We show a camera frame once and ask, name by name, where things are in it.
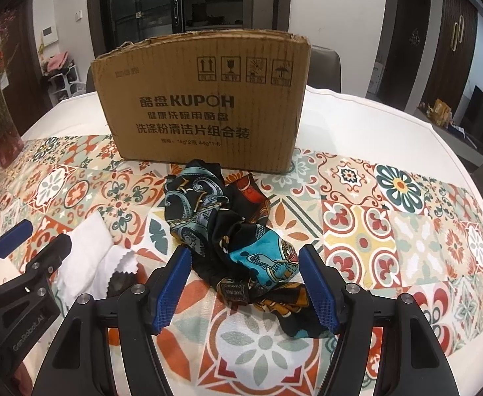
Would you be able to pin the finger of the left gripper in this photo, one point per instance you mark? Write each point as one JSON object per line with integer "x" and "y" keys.
{"x": 49, "y": 259}
{"x": 15, "y": 237}

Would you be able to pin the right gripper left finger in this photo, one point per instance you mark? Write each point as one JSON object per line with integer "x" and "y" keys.
{"x": 149, "y": 307}

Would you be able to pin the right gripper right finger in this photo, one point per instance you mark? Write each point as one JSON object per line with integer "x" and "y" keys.
{"x": 340, "y": 306}

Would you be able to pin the white cloth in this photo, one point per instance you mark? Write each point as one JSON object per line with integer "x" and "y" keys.
{"x": 93, "y": 261}

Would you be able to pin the black blue patterned scarf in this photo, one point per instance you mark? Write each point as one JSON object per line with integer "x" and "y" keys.
{"x": 225, "y": 225}

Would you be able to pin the patterned floral table runner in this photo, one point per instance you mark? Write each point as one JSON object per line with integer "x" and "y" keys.
{"x": 245, "y": 322}

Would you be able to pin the white shoe rack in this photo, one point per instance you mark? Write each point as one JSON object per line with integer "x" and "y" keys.
{"x": 62, "y": 76}

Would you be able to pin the dark chair left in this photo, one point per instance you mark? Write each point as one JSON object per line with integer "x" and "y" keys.
{"x": 90, "y": 84}

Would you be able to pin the brown cardboard box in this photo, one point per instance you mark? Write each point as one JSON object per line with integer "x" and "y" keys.
{"x": 231, "y": 97}

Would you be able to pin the dark chair middle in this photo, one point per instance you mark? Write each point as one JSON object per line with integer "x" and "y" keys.
{"x": 325, "y": 69}

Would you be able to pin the dark glass sliding door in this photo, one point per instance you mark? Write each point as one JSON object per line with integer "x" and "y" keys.
{"x": 114, "y": 22}

